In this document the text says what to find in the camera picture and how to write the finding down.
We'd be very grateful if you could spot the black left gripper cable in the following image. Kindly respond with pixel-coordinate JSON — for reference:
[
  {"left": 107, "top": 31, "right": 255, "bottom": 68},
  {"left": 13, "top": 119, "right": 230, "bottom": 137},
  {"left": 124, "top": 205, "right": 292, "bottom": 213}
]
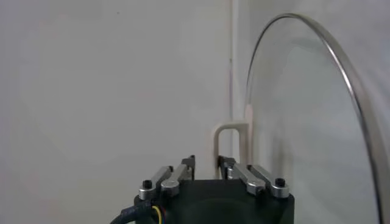
[{"left": 108, "top": 202, "right": 167, "bottom": 224}]

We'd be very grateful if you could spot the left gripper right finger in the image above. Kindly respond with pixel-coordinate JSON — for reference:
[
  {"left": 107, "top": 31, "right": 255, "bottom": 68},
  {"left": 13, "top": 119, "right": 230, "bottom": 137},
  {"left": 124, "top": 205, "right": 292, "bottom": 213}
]
[{"left": 217, "top": 155, "right": 291, "bottom": 200}]

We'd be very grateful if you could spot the glass lid with cream handle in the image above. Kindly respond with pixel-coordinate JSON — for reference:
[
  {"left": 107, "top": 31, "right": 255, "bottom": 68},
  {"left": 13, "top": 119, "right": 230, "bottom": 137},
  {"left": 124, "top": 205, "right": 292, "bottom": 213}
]
[{"left": 211, "top": 12, "right": 390, "bottom": 224}]

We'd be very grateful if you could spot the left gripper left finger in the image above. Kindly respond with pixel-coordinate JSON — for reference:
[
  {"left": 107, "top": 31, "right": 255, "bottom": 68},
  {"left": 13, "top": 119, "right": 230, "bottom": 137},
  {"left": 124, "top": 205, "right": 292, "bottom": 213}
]
[{"left": 138, "top": 155, "right": 197, "bottom": 201}]

